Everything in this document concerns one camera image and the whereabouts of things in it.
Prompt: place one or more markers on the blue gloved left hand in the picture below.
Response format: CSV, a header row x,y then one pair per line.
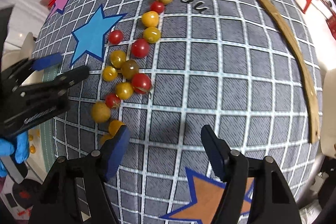
x,y
19,147

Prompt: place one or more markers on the grey checkered star tablecloth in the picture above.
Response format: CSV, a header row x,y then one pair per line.
x,y
219,62

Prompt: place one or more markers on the red cherry tomato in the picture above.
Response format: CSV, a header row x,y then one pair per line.
x,y
115,37
140,48
141,83
157,7
112,101

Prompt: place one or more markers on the white rectangular tray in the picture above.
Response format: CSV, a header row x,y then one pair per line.
x,y
41,136

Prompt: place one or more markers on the yellow tomato in tray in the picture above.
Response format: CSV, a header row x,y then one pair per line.
x,y
32,149

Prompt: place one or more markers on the yellow cherry tomato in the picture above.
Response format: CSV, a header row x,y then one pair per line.
x,y
109,73
124,90
114,127
151,35
150,19
117,58

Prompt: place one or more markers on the dark olive cherry tomato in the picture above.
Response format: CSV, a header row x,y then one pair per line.
x,y
129,69

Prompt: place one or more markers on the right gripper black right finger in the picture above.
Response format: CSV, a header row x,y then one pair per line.
x,y
271,200

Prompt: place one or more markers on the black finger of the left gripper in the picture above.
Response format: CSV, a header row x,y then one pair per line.
x,y
36,63
62,81

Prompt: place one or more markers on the beige chair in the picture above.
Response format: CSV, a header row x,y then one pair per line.
x,y
11,57

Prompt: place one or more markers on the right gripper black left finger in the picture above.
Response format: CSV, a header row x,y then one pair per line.
x,y
58,200

